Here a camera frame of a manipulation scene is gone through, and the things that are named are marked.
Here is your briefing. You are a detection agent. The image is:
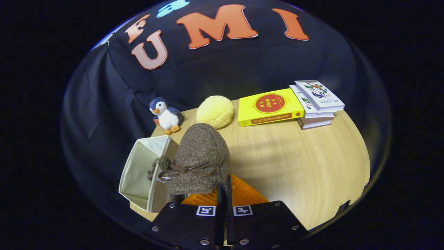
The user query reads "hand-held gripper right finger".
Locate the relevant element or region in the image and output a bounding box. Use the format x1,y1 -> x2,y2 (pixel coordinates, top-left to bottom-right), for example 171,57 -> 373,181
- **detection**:
227,174 -> 309,250

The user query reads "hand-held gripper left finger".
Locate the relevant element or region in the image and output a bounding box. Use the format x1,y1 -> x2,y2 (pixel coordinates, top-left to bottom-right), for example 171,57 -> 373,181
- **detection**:
145,184 -> 224,250

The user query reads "beige fabric storage box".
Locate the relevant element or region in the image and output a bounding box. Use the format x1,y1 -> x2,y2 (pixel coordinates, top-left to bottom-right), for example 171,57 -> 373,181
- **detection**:
118,135 -> 179,213

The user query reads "yellow bun-shaped plush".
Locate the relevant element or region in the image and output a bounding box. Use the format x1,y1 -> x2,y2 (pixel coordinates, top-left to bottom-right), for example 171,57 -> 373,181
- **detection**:
196,95 -> 234,130

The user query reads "penguin plush toy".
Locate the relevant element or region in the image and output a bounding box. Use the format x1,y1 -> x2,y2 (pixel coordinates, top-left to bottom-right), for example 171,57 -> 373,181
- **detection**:
149,97 -> 184,135

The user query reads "yellow book with red circle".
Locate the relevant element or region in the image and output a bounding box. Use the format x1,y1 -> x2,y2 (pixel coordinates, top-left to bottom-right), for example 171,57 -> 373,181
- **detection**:
238,88 -> 305,127

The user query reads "brown book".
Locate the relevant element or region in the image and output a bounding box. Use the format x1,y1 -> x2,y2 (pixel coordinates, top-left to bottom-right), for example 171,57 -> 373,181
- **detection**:
297,116 -> 335,130

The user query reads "white floral cover book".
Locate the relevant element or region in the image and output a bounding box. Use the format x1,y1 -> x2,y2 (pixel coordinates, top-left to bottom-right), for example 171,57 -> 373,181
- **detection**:
294,80 -> 345,112

